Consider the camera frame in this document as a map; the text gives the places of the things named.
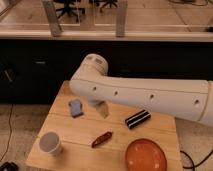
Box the black floor cable right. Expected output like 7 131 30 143
179 149 213 170

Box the grey metal post right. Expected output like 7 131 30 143
116 0 128 37

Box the blue sponge block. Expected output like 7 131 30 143
69 99 83 117

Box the black object floor corner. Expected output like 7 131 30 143
0 162 19 171

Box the grey metal post left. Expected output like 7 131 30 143
42 0 62 37

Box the black office chair left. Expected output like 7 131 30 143
53 0 86 22

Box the black white striped block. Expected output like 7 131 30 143
125 110 151 129

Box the black office chair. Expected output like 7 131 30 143
53 0 86 22
89 0 118 12

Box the black office chair right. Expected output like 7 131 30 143
89 0 118 12

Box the red pocket knife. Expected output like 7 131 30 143
91 132 113 148

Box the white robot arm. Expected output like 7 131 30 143
69 54 213 127

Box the black cable left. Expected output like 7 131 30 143
0 103 14 163

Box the grey metal post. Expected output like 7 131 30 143
42 0 62 37
116 0 128 37

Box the white ceramic cup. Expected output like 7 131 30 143
39 132 62 156

